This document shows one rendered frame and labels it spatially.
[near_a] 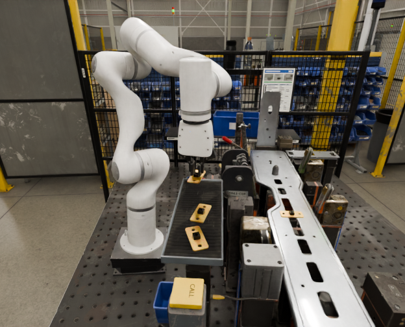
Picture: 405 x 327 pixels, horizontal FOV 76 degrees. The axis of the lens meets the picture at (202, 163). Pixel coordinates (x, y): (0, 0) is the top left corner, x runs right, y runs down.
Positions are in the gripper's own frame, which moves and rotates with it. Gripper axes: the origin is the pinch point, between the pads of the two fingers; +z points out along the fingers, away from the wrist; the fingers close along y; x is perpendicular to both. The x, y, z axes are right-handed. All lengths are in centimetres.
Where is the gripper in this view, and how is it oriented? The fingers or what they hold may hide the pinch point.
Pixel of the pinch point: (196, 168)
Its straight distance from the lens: 80.2
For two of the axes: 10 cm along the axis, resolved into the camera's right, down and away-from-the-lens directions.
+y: 9.7, 1.1, -2.4
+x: 2.6, -4.1, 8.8
